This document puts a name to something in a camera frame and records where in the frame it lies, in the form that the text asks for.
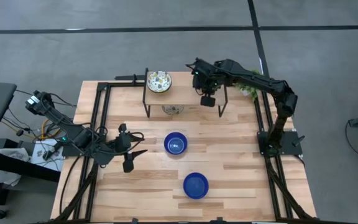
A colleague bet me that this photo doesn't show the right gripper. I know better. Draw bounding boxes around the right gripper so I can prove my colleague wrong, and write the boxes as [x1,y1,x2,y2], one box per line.
[185,57,226,108]

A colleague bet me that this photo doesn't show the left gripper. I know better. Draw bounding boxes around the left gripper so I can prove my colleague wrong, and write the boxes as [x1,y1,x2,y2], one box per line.
[115,123,149,174]

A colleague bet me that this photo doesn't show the blue-violet plastic bowl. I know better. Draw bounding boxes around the blue-violet plastic bowl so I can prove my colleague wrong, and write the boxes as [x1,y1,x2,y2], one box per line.
[163,131,188,156]

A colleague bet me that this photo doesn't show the yellow bowl with speckled inside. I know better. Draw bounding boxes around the yellow bowl with speckled inside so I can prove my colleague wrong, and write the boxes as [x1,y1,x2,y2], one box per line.
[162,105,185,116]
[146,70,173,94]

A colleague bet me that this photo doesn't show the blue plate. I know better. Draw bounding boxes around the blue plate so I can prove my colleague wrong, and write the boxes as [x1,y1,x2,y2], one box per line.
[183,172,210,200]

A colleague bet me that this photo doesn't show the wooden shelf black metal legs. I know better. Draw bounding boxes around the wooden shelf black metal legs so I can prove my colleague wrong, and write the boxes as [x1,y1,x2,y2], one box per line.
[142,67,229,119]

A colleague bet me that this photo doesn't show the green plant white pot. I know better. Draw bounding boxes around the green plant white pot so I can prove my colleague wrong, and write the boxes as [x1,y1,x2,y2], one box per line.
[233,68,262,102]

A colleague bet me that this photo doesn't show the white box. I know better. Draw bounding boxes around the white box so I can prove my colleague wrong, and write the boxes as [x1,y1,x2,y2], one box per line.
[30,139,64,172]

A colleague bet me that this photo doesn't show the black beam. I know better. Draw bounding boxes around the black beam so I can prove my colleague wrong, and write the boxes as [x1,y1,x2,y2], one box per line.
[0,148,61,184]

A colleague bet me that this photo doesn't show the white plastic bag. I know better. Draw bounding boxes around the white plastic bag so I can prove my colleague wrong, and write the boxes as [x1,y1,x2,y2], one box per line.
[0,147,31,187]

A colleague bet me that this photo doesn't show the black aluminium table frame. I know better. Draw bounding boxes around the black aluminium table frame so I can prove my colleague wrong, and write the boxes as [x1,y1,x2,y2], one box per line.
[50,73,318,224]

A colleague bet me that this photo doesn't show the yellow cable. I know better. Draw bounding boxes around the yellow cable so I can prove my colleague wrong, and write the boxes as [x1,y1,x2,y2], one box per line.
[1,119,62,141]

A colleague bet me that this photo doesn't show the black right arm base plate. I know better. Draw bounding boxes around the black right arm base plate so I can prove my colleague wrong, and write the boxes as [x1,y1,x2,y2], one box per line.
[257,130,305,157]

